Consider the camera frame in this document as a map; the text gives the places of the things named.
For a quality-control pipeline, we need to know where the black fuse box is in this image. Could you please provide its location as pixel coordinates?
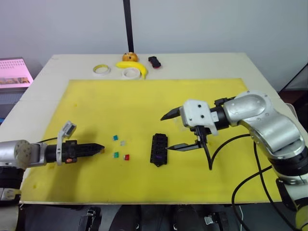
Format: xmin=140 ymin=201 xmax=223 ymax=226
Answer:
xmin=150 ymin=132 xmax=169 ymax=168

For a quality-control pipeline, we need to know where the pink screen monitor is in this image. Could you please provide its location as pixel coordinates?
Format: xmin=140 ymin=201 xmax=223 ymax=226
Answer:
xmin=0 ymin=57 xmax=34 ymax=90

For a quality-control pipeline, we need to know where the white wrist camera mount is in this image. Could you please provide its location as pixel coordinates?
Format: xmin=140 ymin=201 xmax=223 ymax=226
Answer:
xmin=56 ymin=120 xmax=77 ymax=167
xmin=179 ymin=99 xmax=220 ymax=136

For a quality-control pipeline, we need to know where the yellow banana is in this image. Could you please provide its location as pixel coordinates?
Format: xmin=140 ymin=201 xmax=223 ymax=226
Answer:
xmin=115 ymin=61 xmax=148 ymax=80

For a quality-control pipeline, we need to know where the black upright pole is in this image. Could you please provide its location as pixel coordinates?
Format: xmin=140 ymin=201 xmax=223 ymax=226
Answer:
xmin=123 ymin=0 xmax=135 ymax=53

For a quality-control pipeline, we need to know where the yellow foam mat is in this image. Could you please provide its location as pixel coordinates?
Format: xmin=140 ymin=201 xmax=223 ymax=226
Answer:
xmin=19 ymin=77 xmax=282 ymax=205

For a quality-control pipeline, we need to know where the black and red device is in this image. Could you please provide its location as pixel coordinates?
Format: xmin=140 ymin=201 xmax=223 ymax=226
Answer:
xmin=148 ymin=56 xmax=162 ymax=69

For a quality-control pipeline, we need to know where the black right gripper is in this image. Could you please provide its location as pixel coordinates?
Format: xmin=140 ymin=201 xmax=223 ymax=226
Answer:
xmin=160 ymin=107 xmax=210 ymax=153

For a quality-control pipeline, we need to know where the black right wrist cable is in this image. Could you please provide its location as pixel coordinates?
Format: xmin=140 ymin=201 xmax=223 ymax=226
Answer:
xmin=201 ymin=133 xmax=253 ymax=171

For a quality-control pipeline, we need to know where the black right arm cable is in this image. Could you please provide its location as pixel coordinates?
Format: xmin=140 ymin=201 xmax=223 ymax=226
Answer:
xmin=231 ymin=141 xmax=298 ymax=231

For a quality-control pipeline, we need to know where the white tape roll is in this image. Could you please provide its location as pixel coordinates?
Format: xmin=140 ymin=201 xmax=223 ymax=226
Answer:
xmin=93 ymin=64 xmax=112 ymax=77
xmin=121 ymin=67 xmax=141 ymax=80

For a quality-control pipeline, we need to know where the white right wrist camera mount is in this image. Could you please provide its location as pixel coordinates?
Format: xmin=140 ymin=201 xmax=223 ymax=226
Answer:
xmin=179 ymin=99 xmax=220 ymax=136

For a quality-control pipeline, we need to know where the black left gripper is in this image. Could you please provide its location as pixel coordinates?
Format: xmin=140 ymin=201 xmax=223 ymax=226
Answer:
xmin=63 ymin=140 xmax=105 ymax=165

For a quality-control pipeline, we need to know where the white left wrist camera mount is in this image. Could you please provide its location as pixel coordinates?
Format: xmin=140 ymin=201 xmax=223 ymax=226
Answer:
xmin=56 ymin=120 xmax=77 ymax=167

